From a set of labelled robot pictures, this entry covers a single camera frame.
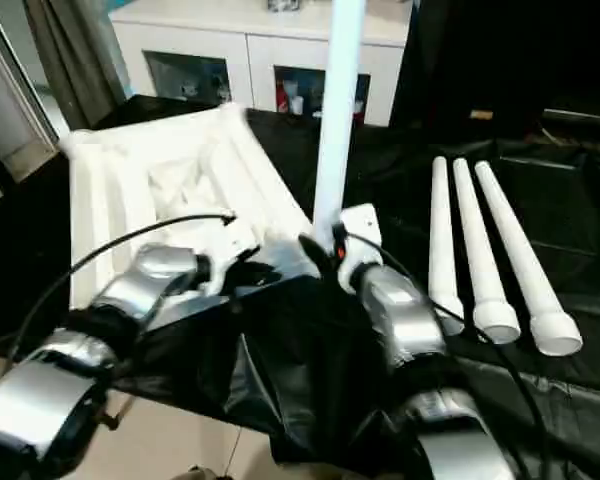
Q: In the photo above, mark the white plastic table top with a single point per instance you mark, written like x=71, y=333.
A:
x=130, y=175

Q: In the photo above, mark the black backdrop cloth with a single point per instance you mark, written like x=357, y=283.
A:
x=505, y=50

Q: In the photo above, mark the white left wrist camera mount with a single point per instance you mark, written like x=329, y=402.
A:
x=230, y=245

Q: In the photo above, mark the white glass-door cabinet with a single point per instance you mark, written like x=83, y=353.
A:
x=205, y=35

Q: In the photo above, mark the grey low shelf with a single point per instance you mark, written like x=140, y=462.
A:
x=580, y=122

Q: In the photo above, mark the white ceramic cup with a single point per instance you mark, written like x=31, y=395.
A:
x=358, y=110

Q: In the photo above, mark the black table stand leg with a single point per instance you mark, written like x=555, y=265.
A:
x=111, y=420

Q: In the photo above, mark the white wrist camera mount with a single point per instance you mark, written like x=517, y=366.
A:
x=362, y=220
x=230, y=245

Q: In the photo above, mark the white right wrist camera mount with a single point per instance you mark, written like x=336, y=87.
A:
x=362, y=220

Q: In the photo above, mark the silver bowl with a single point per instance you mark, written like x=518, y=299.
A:
x=282, y=5

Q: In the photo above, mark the small tan label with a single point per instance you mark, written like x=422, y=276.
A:
x=481, y=115

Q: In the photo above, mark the white can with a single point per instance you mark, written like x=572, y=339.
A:
x=296, y=105

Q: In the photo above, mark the glass sliding door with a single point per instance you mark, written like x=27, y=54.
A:
x=15, y=75

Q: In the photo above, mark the red bottle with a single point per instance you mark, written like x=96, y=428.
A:
x=282, y=97

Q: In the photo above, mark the black mat cloth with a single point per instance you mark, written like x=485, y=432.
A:
x=555, y=225

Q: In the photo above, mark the grey curtain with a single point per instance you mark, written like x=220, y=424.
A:
x=80, y=65

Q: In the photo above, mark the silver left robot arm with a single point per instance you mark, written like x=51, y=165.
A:
x=145, y=280

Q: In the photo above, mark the white plastic table leg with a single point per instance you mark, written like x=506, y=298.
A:
x=480, y=250
x=520, y=250
x=337, y=125
x=442, y=240

